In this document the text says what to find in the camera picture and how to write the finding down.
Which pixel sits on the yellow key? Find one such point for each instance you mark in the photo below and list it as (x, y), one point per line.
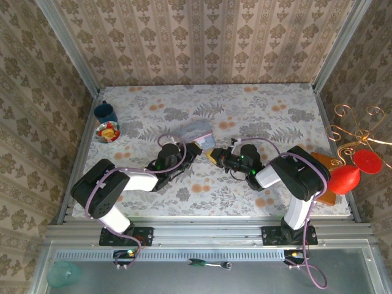
(210, 155)

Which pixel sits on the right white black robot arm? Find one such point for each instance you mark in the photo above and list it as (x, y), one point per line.
(303, 174)

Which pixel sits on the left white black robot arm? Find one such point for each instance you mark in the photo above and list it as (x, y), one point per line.
(101, 190)

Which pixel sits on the small plate with toy fruit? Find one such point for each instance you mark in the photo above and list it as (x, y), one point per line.
(107, 132)

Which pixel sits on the dark blue mug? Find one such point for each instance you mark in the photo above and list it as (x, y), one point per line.
(105, 112)

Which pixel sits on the orange wooden board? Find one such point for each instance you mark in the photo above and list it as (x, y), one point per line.
(327, 197)

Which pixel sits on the red hourglass shaped toy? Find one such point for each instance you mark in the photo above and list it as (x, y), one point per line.
(344, 179)

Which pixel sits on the teal glass cup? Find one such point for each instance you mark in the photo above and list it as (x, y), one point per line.
(63, 274)

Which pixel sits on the aluminium mounting rail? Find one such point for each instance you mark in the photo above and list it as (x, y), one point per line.
(208, 234)

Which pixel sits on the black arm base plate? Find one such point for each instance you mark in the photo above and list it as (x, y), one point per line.
(272, 235)
(144, 235)

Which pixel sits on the aluminium frame post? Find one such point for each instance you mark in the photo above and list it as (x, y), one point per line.
(340, 43)
(70, 49)

